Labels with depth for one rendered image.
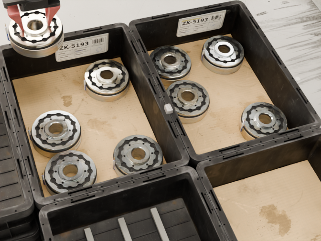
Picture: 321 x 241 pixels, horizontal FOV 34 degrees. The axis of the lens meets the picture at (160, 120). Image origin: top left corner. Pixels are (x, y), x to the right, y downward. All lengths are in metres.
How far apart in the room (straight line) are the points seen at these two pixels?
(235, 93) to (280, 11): 0.51
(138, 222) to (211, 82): 0.40
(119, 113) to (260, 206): 0.37
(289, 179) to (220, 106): 0.23
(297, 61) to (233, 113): 0.40
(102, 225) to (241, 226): 0.28
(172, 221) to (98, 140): 0.24
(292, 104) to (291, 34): 0.48
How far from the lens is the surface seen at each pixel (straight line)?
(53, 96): 1.21
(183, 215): 1.06
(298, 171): 1.17
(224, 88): 1.26
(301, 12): 1.72
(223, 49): 1.31
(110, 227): 1.04
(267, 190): 1.12
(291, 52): 1.58
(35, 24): 1.07
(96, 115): 1.17
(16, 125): 1.05
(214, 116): 1.20
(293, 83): 1.18
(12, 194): 1.08
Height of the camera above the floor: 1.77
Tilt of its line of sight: 54 degrees down
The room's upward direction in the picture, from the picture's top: 9 degrees clockwise
